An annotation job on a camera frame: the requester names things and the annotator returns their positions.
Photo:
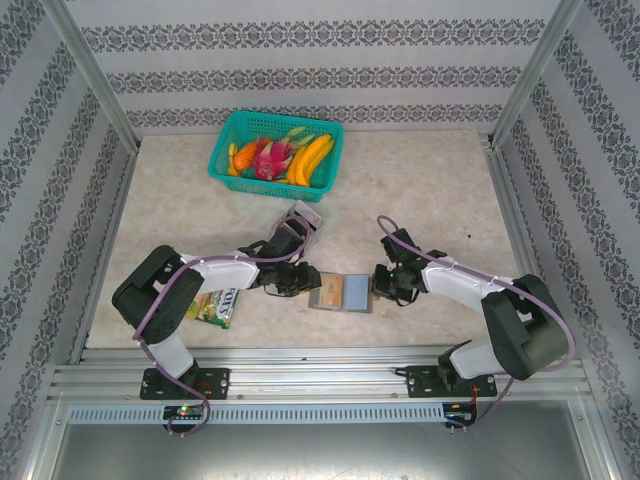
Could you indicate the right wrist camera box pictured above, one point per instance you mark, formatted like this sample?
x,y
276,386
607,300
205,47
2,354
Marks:
x,y
400,245

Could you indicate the Fox's candy bag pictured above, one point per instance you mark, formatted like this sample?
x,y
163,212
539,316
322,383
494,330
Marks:
x,y
220,310

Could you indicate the pink dragon fruit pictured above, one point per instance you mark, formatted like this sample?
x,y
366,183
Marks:
x,y
267,160

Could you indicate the aluminium mounting rail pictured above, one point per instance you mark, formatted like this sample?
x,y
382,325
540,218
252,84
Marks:
x,y
310,372

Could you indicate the aluminium side rail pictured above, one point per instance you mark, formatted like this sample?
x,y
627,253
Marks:
x,y
510,200
104,255

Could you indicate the gold VIP card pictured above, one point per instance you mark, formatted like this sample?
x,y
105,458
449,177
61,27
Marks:
x,y
332,295

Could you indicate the teal plastic basket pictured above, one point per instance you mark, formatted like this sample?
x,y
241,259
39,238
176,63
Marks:
x,y
235,125

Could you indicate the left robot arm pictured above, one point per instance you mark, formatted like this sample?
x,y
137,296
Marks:
x,y
150,300

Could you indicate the orange fruit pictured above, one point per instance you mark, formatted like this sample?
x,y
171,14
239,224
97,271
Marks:
x,y
245,155

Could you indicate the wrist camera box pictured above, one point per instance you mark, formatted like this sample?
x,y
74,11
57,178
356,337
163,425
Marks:
x,y
400,245
282,242

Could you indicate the grey leather card holder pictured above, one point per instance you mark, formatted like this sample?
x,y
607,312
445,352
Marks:
x,y
356,292

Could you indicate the yellow banana bunch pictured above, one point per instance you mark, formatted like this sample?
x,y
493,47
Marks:
x,y
307,160

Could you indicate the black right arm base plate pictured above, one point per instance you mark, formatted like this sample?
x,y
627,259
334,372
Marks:
x,y
420,382

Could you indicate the aluminium frame post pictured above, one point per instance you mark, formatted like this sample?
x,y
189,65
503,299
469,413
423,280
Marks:
x,y
535,70
92,70

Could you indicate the grey metal sheet panel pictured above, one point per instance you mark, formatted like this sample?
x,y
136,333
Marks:
x,y
320,455

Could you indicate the small yellow fruit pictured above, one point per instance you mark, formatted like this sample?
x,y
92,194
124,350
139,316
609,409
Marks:
x,y
232,150

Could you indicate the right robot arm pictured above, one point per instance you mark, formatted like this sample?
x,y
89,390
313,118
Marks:
x,y
520,320

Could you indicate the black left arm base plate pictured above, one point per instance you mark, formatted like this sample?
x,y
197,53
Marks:
x,y
215,382

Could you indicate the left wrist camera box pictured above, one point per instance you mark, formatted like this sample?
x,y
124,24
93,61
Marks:
x,y
282,242

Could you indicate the clear plastic card box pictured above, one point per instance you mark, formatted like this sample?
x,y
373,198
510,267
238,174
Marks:
x,y
315,225

